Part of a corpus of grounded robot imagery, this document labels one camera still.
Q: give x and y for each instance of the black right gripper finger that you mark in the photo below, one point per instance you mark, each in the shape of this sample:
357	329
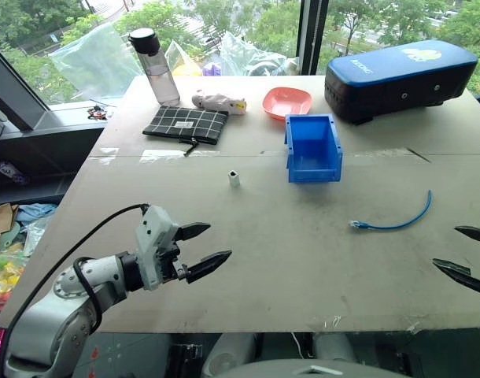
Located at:
476	233
460	273

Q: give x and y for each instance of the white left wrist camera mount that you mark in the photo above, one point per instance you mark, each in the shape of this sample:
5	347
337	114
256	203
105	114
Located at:
153	240

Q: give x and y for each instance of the clear water bottle black cap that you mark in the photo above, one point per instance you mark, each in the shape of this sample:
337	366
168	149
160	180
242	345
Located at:
157	67

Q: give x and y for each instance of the grey plush toy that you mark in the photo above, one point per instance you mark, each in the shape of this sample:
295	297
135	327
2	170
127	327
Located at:
220	102

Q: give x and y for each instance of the blue plastic storage bin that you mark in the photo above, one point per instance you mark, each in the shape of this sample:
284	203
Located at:
312	147

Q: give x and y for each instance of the brown cardboard piece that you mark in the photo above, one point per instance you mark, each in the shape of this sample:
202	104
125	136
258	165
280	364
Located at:
2	216

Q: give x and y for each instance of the clear plastic bag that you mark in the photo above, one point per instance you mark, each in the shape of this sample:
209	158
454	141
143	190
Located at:
94	63
248	57

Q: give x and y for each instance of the colourful toy pile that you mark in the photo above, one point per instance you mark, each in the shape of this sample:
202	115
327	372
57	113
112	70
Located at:
2	275

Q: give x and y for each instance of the black checkered zip pouch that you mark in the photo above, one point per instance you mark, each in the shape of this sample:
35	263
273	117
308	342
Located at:
185	126

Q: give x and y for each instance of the grey rounded robot body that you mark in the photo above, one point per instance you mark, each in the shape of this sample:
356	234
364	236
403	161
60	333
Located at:
299	368

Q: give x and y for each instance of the light blue cloth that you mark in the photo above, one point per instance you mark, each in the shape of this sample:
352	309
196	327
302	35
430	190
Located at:
35	212

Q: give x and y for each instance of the pink plastic bowl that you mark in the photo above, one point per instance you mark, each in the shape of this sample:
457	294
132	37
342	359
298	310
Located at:
287	101

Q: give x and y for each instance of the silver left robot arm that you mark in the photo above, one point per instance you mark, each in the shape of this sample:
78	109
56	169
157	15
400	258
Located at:
63	299

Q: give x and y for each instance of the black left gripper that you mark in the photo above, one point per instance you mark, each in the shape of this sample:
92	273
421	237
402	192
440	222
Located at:
173	260

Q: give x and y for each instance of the small white cube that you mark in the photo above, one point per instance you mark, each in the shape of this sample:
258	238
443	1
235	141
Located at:
234	178

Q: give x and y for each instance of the blue and black case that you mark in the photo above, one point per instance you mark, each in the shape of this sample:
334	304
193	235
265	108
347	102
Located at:
397	78

